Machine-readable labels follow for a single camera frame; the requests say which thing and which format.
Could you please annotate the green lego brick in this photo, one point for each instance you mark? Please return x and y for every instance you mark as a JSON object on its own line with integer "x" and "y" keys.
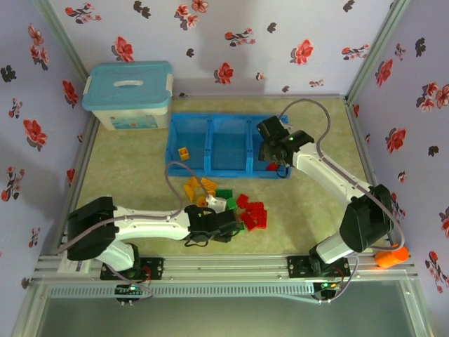
{"x": 231, "y": 203}
{"x": 224, "y": 193}
{"x": 242, "y": 224}

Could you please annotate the yellow lego brick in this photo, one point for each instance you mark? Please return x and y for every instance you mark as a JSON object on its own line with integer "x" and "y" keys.
{"x": 191, "y": 182}
{"x": 183, "y": 153}
{"x": 208, "y": 184}
{"x": 189, "y": 192}

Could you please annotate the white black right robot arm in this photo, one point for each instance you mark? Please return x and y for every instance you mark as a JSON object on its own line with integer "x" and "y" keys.
{"x": 333, "y": 175}

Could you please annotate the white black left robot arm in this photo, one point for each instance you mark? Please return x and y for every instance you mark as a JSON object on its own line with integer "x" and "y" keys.
{"x": 151, "y": 224}

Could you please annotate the blue three-compartment tray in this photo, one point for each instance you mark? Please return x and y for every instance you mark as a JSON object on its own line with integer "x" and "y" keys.
{"x": 228, "y": 140}

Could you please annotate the grey metal panel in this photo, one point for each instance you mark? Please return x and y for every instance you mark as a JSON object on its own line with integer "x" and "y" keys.
{"x": 224, "y": 319}

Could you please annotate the left controller circuit board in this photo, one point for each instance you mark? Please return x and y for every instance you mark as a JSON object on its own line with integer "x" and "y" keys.
{"x": 128, "y": 290}

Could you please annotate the controller circuit board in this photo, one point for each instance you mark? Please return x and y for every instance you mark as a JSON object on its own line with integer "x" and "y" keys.
{"x": 326, "y": 286}
{"x": 128, "y": 290}

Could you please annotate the right controller circuit board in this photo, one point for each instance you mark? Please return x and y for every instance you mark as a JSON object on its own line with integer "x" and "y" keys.
{"x": 326, "y": 286}

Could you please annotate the orange cylinder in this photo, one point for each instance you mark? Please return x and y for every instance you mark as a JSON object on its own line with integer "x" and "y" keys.
{"x": 391, "y": 259}

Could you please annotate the white storage box blue lid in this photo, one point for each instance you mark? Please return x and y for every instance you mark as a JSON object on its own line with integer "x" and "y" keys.
{"x": 105, "y": 91}

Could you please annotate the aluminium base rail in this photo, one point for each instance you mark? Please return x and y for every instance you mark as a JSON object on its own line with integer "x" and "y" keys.
{"x": 224, "y": 268}

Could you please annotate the aluminium table edge rail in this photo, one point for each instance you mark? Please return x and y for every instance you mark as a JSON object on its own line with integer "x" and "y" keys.
{"x": 365, "y": 158}
{"x": 81, "y": 161}
{"x": 263, "y": 95}

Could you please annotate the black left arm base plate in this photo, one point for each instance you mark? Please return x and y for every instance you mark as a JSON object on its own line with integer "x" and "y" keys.
{"x": 156, "y": 268}

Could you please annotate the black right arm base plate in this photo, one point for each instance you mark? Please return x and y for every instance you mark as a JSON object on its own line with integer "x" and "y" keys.
{"x": 298, "y": 267}

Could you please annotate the aluminium corner post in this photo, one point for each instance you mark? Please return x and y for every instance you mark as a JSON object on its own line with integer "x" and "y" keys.
{"x": 377, "y": 49}
{"x": 59, "y": 36}

